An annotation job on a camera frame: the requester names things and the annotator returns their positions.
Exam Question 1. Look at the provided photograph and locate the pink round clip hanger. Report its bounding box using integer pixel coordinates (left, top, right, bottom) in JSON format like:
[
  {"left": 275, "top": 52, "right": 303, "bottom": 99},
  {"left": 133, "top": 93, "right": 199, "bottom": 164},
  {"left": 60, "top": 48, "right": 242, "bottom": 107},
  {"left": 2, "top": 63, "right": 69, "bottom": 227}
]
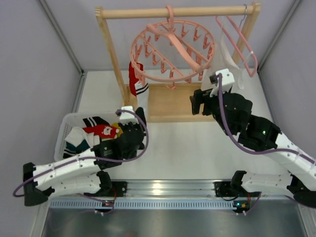
[{"left": 130, "top": 5, "right": 215, "bottom": 88}]

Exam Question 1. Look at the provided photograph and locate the white ankle sock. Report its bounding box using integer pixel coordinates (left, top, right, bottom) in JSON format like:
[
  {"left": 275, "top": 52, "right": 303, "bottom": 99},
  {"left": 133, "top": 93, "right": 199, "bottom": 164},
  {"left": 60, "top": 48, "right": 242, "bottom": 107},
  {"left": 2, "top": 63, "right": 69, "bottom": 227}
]
[{"left": 65, "top": 127, "right": 100, "bottom": 147}]

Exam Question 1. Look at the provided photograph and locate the white plastic laundry basket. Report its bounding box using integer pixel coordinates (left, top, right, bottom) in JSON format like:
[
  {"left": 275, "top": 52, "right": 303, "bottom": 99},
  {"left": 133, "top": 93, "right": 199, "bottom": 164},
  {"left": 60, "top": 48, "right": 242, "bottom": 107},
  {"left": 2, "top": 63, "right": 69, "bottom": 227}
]
[{"left": 54, "top": 112, "right": 119, "bottom": 161}]

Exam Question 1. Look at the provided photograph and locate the black white striped sock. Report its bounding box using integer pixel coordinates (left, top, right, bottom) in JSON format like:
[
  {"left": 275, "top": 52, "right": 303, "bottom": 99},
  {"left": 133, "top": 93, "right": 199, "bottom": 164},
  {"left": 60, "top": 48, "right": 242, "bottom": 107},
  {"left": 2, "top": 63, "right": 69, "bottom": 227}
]
[{"left": 63, "top": 117, "right": 117, "bottom": 158}]

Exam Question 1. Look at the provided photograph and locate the pink clothes hanger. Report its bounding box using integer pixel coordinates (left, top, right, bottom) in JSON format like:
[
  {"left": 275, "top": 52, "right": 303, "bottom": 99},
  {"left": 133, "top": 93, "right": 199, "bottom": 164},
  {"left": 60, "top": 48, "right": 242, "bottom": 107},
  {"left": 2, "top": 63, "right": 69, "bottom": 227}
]
[{"left": 215, "top": 1, "right": 261, "bottom": 77}]

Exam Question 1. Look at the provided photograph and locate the red santa sock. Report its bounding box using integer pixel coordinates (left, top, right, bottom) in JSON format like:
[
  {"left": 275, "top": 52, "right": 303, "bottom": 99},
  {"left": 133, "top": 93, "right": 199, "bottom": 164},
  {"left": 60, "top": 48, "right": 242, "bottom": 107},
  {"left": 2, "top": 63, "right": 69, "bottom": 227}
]
[
  {"left": 83, "top": 125, "right": 119, "bottom": 138},
  {"left": 128, "top": 62, "right": 139, "bottom": 97}
]

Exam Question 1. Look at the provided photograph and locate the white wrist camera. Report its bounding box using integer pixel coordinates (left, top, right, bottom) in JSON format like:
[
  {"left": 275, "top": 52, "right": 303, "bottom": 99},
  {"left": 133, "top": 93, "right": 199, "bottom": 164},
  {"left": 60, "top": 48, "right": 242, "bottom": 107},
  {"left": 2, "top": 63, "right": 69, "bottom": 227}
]
[
  {"left": 116, "top": 106, "right": 139, "bottom": 124},
  {"left": 209, "top": 68, "right": 235, "bottom": 97}
]

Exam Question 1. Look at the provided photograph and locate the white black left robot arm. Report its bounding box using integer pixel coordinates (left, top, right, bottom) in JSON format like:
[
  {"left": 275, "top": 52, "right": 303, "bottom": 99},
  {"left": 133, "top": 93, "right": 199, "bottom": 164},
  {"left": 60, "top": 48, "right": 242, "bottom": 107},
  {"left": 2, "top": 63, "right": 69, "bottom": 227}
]
[{"left": 23, "top": 106, "right": 149, "bottom": 206}]

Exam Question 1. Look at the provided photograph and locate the yellow sock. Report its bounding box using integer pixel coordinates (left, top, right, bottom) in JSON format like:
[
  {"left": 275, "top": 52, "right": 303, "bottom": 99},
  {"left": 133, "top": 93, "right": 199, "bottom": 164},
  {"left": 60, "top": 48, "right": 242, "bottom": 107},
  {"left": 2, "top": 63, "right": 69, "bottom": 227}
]
[{"left": 112, "top": 122, "right": 123, "bottom": 137}]

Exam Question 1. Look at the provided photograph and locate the wooden clothes rack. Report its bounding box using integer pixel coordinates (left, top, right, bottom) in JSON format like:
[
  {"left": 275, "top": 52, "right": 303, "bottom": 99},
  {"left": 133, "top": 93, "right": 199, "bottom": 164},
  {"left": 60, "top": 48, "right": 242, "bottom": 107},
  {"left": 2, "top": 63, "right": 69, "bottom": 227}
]
[{"left": 95, "top": 6, "right": 253, "bottom": 122}]

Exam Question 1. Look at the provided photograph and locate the white undershirt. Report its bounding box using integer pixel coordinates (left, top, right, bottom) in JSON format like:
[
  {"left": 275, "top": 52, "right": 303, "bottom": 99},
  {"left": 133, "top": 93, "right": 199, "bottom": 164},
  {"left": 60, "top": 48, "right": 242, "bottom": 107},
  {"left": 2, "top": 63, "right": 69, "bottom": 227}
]
[{"left": 200, "top": 18, "right": 244, "bottom": 91}]

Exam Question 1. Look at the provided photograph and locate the aluminium mounting rail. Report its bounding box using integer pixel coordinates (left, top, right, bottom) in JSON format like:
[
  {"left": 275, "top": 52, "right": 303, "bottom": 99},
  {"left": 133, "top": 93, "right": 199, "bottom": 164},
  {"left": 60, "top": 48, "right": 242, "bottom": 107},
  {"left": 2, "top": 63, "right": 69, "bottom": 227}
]
[{"left": 39, "top": 179, "right": 309, "bottom": 210}]

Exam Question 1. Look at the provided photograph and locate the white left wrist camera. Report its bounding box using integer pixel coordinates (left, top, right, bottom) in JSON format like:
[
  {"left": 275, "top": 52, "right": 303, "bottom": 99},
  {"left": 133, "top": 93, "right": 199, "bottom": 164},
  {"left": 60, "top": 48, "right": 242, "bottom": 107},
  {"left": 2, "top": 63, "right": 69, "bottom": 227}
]
[{"left": 116, "top": 106, "right": 139, "bottom": 124}]

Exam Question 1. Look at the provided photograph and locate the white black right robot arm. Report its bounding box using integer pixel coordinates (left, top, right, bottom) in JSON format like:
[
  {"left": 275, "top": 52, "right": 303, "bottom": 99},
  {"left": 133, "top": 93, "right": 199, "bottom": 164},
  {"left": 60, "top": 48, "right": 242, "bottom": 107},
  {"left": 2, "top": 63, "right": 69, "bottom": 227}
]
[{"left": 190, "top": 89, "right": 316, "bottom": 208}]

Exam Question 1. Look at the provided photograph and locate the dark green christmas sock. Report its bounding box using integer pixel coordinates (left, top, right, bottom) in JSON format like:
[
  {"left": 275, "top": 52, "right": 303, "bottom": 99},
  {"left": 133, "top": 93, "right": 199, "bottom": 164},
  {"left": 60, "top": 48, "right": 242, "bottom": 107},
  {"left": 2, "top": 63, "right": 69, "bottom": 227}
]
[{"left": 65, "top": 140, "right": 90, "bottom": 153}]

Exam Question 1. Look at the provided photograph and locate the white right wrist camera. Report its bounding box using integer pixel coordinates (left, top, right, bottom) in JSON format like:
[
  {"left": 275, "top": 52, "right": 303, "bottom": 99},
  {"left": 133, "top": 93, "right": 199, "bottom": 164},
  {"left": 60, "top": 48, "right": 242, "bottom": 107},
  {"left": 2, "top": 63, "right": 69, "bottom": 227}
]
[{"left": 209, "top": 68, "right": 235, "bottom": 97}]

